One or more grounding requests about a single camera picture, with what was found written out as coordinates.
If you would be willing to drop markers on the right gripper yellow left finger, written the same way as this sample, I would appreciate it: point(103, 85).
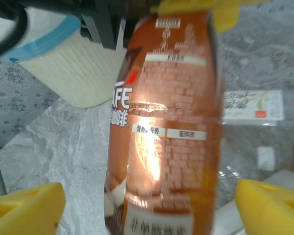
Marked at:
point(22, 210)

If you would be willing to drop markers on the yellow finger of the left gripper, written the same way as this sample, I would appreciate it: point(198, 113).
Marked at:
point(225, 17)
point(183, 6)

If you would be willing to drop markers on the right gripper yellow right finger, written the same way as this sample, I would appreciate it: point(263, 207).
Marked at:
point(272, 210)

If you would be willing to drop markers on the orange snack packet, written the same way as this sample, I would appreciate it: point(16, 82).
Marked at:
point(166, 122)

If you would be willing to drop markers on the white ribbed plastic bin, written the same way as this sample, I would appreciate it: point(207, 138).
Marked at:
point(76, 78)

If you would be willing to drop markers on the small clear bottle white label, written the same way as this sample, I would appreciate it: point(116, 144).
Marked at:
point(265, 159)

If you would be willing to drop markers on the green white drink carton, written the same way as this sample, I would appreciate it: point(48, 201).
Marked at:
point(254, 105)

